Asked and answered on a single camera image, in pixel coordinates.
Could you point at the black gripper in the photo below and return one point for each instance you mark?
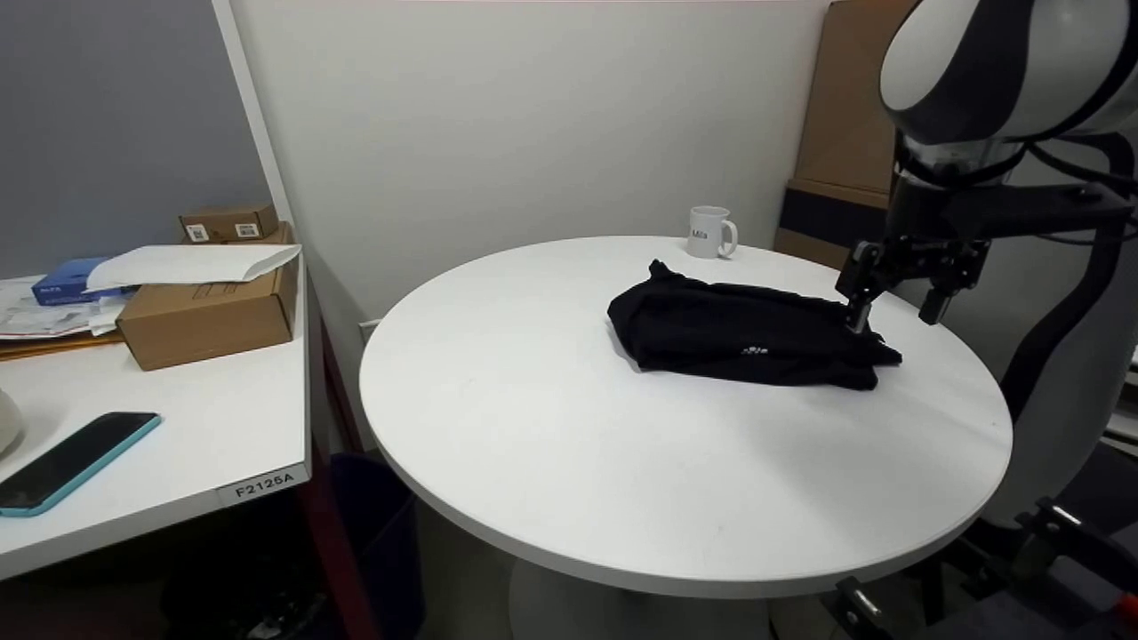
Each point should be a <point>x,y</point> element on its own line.
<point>919,258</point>

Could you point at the black shirt white Mila print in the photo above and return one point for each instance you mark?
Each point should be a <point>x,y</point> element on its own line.
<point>733,330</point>

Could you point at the cardboard box black band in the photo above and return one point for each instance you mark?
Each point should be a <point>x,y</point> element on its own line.
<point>804,247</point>

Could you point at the leaning cardboard sheet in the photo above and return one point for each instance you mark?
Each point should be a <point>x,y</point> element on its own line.
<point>840,119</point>

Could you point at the grey office chair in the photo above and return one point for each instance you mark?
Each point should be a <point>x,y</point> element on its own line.
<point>1069,413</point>

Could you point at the white mug with logo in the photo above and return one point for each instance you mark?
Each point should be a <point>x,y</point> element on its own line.
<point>708,232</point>

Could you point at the black orange bar clamp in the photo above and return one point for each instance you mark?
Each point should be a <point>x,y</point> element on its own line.
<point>860,607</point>
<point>1045,533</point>

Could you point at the dark blue bin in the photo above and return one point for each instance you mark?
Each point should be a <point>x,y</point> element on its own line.
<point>385,545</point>

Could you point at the red desk leg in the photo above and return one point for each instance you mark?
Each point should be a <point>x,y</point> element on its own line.
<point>338,557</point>

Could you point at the desk label sticker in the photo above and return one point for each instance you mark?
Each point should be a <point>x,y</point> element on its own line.
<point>266,480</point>

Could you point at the small labelled cardboard box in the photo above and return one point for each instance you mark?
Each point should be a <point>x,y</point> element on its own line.
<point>226,223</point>

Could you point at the large plain cardboard box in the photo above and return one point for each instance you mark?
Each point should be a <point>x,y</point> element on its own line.
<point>202,320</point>

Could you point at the white envelope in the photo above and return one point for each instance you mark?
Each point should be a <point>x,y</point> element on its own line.
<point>178,263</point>

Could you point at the blue box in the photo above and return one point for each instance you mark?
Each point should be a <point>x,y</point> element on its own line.
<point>66,283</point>

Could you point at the phone in teal case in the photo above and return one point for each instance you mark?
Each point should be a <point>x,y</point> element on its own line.
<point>73,462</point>

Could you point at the white papers stack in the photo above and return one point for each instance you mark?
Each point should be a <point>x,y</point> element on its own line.
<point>48,319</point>

